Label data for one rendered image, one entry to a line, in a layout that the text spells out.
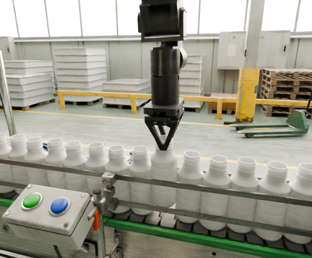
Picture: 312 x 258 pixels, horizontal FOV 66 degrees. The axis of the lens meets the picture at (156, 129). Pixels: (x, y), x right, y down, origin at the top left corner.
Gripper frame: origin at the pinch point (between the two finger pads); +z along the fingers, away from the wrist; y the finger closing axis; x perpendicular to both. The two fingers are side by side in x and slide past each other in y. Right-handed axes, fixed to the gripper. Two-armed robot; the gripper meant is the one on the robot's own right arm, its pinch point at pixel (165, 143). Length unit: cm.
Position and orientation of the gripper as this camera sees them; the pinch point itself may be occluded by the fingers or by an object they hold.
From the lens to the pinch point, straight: 52.2
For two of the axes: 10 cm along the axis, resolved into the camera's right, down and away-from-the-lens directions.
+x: -9.7, -0.7, 2.5
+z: 0.2, 9.4, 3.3
